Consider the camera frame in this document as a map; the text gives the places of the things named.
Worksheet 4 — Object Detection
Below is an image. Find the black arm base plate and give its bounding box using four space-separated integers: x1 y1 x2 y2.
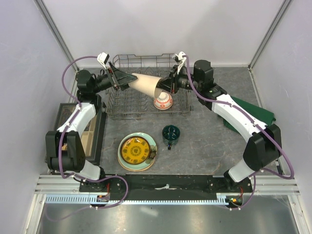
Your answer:
79 174 253 201

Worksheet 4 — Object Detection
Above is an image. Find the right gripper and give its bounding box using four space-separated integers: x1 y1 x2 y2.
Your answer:
156 65 202 94

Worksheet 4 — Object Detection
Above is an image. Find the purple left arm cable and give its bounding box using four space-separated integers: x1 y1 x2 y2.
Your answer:
45 55 129 221

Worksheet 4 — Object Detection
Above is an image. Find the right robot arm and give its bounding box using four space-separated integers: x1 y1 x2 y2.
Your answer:
157 60 281 192

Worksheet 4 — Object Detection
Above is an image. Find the green folded cloth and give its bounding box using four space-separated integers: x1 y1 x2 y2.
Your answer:
212 95 275 140

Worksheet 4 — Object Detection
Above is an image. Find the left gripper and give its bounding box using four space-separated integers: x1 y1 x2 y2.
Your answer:
92 62 137 94

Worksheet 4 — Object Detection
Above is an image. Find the white red patterned bowl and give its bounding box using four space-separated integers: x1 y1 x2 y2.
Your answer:
154 92 173 110

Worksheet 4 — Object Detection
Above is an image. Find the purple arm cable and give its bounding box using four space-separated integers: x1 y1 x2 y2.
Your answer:
45 55 129 221
182 55 295 211

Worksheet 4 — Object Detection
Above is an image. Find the beige plastic cup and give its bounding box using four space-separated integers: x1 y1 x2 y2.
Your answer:
128 73 162 98

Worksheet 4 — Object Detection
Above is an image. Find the yellow black patterned plate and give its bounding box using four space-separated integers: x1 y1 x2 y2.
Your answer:
120 136 151 165

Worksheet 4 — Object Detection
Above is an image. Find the black framed compartment box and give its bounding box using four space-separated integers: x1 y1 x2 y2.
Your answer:
45 102 106 172

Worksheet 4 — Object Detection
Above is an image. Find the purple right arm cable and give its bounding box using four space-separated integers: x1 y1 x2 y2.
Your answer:
182 55 295 211

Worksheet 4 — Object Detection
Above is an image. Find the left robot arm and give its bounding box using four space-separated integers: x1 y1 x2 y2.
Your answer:
45 63 137 192

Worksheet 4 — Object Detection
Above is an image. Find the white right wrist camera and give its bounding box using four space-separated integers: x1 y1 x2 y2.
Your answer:
172 51 187 74

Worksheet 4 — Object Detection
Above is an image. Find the dark green mug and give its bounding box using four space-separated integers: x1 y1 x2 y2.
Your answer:
162 125 180 150

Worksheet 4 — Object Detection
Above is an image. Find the mint green flower plate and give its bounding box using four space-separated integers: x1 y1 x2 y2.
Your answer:
117 132 157 163

